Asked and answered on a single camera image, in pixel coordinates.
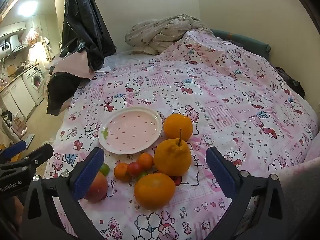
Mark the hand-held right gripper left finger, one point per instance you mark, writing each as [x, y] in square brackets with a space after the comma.
[87, 173]

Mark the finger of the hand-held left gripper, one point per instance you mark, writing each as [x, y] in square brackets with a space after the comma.
[40, 153]
[16, 148]

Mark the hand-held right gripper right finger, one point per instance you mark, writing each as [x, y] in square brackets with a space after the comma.
[221, 173]

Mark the red apple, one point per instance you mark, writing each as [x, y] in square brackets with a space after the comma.
[98, 187]

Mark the small green fruit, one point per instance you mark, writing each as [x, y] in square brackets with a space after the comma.
[141, 175]
[105, 169]

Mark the small tangerine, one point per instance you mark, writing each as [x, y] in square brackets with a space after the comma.
[145, 160]
[120, 172]

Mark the red cherry tomato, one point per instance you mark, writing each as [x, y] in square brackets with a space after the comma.
[135, 168]

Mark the bumpy orange with stem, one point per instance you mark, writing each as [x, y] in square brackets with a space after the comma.
[172, 158]

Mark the pink speckled plate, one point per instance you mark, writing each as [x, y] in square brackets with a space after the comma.
[130, 130]

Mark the large smooth orange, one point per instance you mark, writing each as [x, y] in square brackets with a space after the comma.
[178, 127]
[154, 191]

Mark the white base cabinet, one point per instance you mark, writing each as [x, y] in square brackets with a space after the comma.
[17, 95]

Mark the white washing machine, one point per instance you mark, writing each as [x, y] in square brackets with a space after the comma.
[35, 82]

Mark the pink cartoon printed blanket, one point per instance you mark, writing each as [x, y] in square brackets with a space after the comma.
[225, 92]

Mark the pink and black cloth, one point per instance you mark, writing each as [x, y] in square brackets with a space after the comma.
[67, 65]

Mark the white appliance with display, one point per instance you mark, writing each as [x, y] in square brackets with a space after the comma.
[5, 47]

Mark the white water heater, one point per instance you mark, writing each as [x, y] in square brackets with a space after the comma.
[14, 42]

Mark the white paper sheet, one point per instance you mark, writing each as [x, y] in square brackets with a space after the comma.
[105, 69]

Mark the pink printed hanging bag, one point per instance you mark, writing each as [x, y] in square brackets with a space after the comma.
[33, 36]

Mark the black plastic sheet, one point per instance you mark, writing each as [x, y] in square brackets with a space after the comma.
[82, 17]

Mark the crumpled beige blanket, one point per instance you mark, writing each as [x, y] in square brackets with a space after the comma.
[162, 35]

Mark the white wall cabinets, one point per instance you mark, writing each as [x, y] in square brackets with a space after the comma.
[15, 27]

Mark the teal bed frame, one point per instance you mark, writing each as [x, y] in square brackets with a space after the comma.
[257, 45]

